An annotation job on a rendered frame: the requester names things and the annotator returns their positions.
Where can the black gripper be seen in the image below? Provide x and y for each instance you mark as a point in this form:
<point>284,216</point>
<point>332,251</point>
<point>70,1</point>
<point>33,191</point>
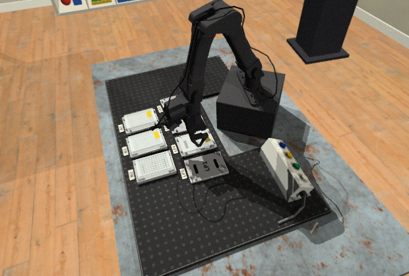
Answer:
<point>200,126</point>

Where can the white button panel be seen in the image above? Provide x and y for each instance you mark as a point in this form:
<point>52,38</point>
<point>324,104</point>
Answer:
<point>287,173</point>

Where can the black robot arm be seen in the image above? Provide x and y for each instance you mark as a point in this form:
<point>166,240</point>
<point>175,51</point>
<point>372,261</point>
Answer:
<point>220,22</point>

